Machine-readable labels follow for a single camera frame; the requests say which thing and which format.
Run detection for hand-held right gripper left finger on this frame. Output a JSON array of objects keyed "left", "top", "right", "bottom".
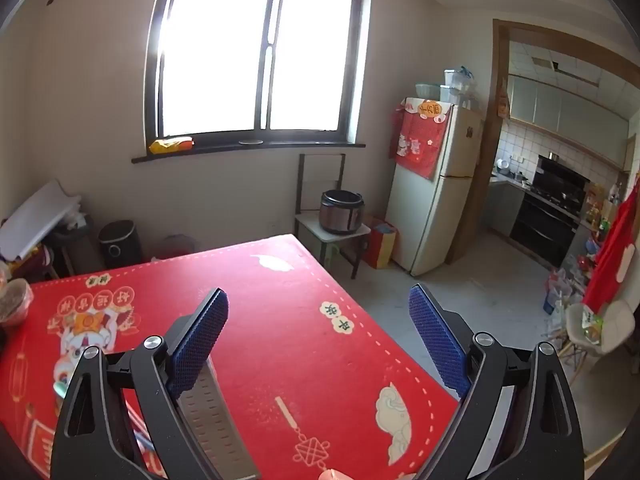
[{"left": 50, "top": 288, "right": 229, "bottom": 480}]

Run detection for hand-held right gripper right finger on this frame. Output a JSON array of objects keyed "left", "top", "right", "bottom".
[{"left": 408, "top": 284, "right": 585, "bottom": 480}]

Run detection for stainless steel utensil holder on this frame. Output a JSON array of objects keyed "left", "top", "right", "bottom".
[{"left": 177, "top": 360, "right": 262, "bottom": 480}]

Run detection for red printed tablecloth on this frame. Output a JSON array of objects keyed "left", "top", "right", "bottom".
[{"left": 0, "top": 234, "right": 461, "bottom": 480}]

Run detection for red box on floor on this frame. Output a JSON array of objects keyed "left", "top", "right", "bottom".
[{"left": 363, "top": 217, "right": 400, "bottom": 270}]

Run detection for cream refrigerator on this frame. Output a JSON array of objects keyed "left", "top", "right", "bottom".
[{"left": 385, "top": 97, "right": 485, "bottom": 277}]

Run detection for black air fryer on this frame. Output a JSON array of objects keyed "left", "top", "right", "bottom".
[{"left": 98, "top": 220, "right": 143, "bottom": 270}]

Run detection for clear plastic bag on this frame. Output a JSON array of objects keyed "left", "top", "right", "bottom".
[{"left": 544, "top": 266, "right": 585, "bottom": 317}]

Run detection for grey kitchen counter cabinet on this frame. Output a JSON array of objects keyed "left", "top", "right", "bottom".
[{"left": 482, "top": 172, "right": 531, "bottom": 239}]

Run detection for small white side table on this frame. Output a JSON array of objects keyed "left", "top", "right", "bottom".
[{"left": 294, "top": 212, "right": 372, "bottom": 280}]

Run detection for green snack packet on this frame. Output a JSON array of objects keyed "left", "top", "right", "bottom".
[{"left": 580, "top": 310, "right": 606, "bottom": 346}]

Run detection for grey waste bin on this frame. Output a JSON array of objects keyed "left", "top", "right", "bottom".
[{"left": 52, "top": 215, "right": 94, "bottom": 277}]

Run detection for silver electric pressure cooker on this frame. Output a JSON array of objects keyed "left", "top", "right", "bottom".
[{"left": 320, "top": 189, "right": 365, "bottom": 235}]

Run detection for black stove with oven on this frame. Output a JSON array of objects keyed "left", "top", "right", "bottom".
[{"left": 509, "top": 154, "right": 590, "bottom": 269}]

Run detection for white shell chair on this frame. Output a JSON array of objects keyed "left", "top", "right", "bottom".
[{"left": 557, "top": 300, "right": 637, "bottom": 376}]

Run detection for plastic wrapped bowl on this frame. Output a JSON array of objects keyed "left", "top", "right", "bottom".
[{"left": 0, "top": 279, "right": 35, "bottom": 329}]

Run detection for red hanging garment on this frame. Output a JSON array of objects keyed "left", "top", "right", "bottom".
[{"left": 581, "top": 195, "right": 640, "bottom": 315}]

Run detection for orange yellow snack bag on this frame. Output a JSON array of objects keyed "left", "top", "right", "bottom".
[{"left": 149, "top": 136, "right": 195, "bottom": 155}]

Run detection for dark window sill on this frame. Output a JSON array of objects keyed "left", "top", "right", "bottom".
[{"left": 131, "top": 141, "right": 367, "bottom": 164}]

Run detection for red printed fridge cloth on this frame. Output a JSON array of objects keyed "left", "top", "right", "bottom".
[{"left": 390, "top": 101, "right": 454, "bottom": 181}]

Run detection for white foam board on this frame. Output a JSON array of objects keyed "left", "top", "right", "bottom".
[{"left": 0, "top": 179, "right": 83, "bottom": 261}]

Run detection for row of condiment bottles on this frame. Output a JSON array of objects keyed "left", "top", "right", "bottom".
[{"left": 584, "top": 182, "right": 623, "bottom": 241}]

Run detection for clear plastic storage box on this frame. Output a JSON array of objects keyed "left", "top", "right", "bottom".
[
  {"left": 444, "top": 67, "right": 475, "bottom": 92},
  {"left": 439, "top": 85, "right": 471, "bottom": 106}
]

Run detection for black metal folding frame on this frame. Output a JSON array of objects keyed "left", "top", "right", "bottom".
[{"left": 298, "top": 153, "right": 347, "bottom": 217}]

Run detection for kitchen wall cabinets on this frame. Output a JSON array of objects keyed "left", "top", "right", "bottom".
[{"left": 507, "top": 74, "right": 632, "bottom": 171}]

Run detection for wooden door frame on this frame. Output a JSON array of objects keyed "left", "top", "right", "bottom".
[{"left": 445, "top": 19, "right": 640, "bottom": 266}]

